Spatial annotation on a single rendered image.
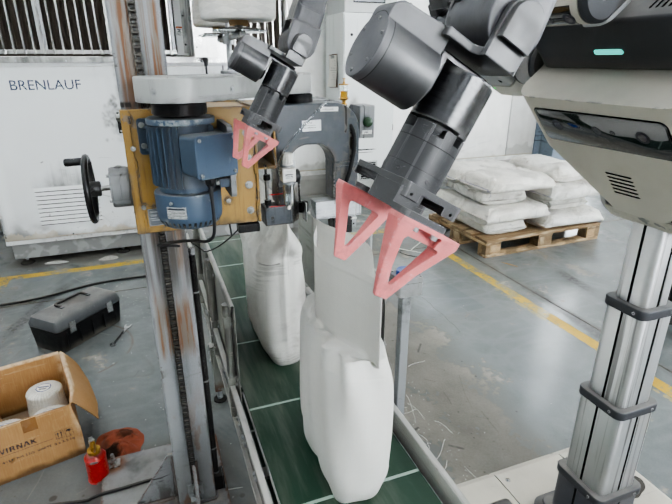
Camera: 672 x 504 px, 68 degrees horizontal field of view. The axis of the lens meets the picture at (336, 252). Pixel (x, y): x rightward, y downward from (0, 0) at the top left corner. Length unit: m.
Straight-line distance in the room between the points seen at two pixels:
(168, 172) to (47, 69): 2.97
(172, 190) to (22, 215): 3.15
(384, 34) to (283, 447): 1.34
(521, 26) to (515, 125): 6.59
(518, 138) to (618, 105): 6.16
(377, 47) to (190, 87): 0.75
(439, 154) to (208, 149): 0.71
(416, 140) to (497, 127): 6.43
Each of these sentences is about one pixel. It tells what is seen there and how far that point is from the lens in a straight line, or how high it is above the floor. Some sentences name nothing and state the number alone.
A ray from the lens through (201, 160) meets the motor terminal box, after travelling 1.08.
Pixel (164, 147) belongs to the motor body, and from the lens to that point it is 1.15.
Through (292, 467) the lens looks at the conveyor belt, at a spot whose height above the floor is 0.38.
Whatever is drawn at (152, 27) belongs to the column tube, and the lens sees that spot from 1.39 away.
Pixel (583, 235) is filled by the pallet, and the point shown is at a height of 0.04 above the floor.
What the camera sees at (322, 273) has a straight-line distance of 1.19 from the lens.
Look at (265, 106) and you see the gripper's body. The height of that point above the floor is 1.37.
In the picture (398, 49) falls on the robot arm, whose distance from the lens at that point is 0.42.
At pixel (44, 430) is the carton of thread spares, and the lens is 2.25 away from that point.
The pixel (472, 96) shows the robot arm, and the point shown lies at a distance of 0.46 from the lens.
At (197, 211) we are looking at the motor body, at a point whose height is 1.13.
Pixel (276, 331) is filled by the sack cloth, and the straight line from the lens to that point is 1.88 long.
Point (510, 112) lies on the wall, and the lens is 6.97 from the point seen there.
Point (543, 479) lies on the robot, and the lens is 1.78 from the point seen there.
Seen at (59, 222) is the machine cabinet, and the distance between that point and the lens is 4.25.
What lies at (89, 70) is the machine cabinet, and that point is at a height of 1.38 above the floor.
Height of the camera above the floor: 1.45
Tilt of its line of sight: 21 degrees down
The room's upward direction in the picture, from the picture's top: straight up
